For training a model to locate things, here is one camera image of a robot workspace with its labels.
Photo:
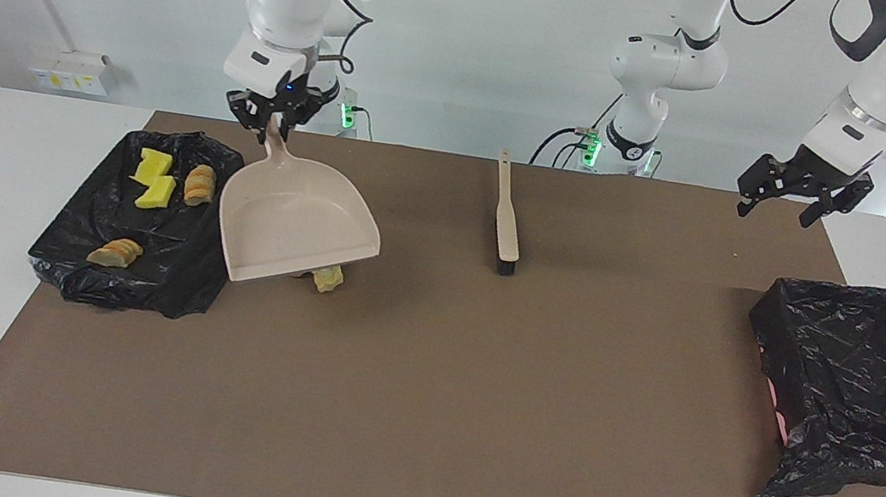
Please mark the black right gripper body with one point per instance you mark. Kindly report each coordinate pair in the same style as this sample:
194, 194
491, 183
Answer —
289, 97

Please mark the green yellow jagged sponge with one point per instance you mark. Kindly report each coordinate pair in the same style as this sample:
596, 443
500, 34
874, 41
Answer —
153, 166

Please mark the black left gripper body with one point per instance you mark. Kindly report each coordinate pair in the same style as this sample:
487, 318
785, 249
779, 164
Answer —
813, 175

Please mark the pale foam chunk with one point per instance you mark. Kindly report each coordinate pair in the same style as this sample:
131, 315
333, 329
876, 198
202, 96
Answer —
329, 279

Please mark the brown table mat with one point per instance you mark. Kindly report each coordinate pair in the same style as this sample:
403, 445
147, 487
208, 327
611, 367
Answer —
412, 469

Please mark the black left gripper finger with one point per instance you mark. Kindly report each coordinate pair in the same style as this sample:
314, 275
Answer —
849, 193
760, 179

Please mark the beige hand brush black bristles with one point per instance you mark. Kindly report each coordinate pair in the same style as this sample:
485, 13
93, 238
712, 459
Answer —
507, 223

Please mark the orange striped bread piece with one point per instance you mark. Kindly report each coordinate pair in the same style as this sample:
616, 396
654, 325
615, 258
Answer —
200, 185

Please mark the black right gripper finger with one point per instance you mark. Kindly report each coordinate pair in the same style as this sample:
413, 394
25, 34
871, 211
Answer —
318, 103
246, 104

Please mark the beige plastic dustpan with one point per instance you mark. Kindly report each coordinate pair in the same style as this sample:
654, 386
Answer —
290, 227

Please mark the black bag lined pink bin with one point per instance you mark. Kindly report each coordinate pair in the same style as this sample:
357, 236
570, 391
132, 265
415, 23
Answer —
849, 384

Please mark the white wall socket box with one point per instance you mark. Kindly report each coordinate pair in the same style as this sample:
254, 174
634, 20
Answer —
69, 73

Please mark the small yellow sponge wedge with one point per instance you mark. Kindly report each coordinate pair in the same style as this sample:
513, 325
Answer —
156, 193

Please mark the pale striped bread piece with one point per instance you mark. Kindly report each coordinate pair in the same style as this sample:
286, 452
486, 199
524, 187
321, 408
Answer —
116, 252

